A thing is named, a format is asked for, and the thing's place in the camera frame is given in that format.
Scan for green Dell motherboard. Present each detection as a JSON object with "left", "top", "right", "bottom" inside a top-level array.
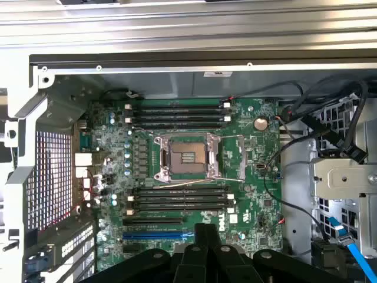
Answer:
[{"left": 88, "top": 97, "right": 285, "bottom": 274}]

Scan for open grey PC case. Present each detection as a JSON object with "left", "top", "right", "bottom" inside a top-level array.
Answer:
[{"left": 0, "top": 52, "right": 377, "bottom": 283}]

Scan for thin steel locking lever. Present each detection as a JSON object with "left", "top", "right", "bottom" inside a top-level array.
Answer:
[
  {"left": 131, "top": 125, "right": 166, "bottom": 139},
  {"left": 156, "top": 177, "right": 245, "bottom": 189}
]

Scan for black plastic fan shroud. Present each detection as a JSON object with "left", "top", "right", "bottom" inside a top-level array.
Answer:
[{"left": 310, "top": 240, "right": 348, "bottom": 268}]

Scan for flat blue disk wire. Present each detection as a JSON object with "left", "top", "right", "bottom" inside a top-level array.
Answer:
[{"left": 326, "top": 216, "right": 377, "bottom": 283}]

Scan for long blue expansion slot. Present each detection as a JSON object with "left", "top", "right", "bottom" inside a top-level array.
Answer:
[{"left": 122, "top": 232, "right": 195, "bottom": 240}]

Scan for thin black wire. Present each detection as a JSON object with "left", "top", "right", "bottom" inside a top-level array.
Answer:
[{"left": 263, "top": 146, "right": 326, "bottom": 239}]

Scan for metal disk bay cage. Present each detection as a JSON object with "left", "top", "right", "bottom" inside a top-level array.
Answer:
[{"left": 307, "top": 97, "right": 377, "bottom": 266}]

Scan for thick black disk power wire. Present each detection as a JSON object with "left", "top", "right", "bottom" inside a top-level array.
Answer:
[{"left": 341, "top": 78, "right": 371, "bottom": 164}]

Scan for blue card retainer clips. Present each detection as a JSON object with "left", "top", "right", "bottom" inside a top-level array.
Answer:
[{"left": 23, "top": 254, "right": 52, "bottom": 283}]

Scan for long black expansion slot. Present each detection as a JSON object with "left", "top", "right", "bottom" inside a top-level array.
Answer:
[{"left": 123, "top": 217, "right": 186, "bottom": 225}]

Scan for metal CPU socket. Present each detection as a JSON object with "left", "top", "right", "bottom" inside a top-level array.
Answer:
[{"left": 153, "top": 132, "right": 221, "bottom": 182}]

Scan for black RAM slot white clips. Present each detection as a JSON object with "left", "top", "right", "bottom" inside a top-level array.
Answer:
[
  {"left": 127, "top": 192, "right": 236, "bottom": 201},
  {"left": 124, "top": 116, "right": 232, "bottom": 124},
  {"left": 126, "top": 206, "right": 236, "bottom": 216},
  {"left": 124, "top": 101, "right": 232, "bottom": 110}
]

